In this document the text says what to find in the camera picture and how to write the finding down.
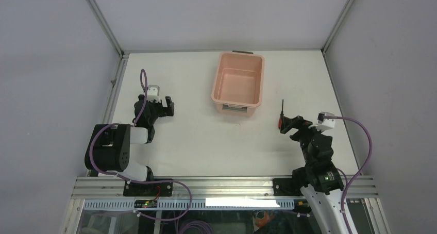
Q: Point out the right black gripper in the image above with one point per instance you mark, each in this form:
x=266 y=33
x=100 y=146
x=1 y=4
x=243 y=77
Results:
x=288 y=123

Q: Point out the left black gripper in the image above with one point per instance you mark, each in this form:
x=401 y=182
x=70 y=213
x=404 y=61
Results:
x=164 y=111

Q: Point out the red handled screwdriver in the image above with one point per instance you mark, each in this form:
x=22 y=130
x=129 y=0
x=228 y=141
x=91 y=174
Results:
x=281 y=115

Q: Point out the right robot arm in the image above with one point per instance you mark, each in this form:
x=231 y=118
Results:
x=319 y=180

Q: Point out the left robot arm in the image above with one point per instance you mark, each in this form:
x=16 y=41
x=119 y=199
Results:
x=108 y=151

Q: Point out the pink plastic bin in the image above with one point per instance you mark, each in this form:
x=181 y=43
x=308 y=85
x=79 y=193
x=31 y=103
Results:
x=238 y=83

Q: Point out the orange object below table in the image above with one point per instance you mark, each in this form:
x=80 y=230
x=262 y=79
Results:
x=261 y=218

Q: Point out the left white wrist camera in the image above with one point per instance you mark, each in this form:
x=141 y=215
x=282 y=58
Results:
x=153 y=92

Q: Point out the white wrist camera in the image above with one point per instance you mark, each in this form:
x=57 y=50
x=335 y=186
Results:
x=153 y=92
x=323 y=122

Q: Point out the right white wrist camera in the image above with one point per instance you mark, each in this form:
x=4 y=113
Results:
x=323 y=122

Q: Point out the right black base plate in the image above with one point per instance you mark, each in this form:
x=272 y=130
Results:
x=288 y=186

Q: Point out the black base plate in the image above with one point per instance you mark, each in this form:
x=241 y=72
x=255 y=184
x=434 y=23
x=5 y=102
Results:
x=288 y=186
x=147 y=188

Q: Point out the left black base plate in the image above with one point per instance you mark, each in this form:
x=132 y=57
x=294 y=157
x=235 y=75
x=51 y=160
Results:
x=147 y=188

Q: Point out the white slotted cable duct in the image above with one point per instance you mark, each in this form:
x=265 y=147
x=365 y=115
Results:
x=195 y=204

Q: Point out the aluminium front rail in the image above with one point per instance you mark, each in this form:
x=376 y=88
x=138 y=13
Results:
x=183 y=187

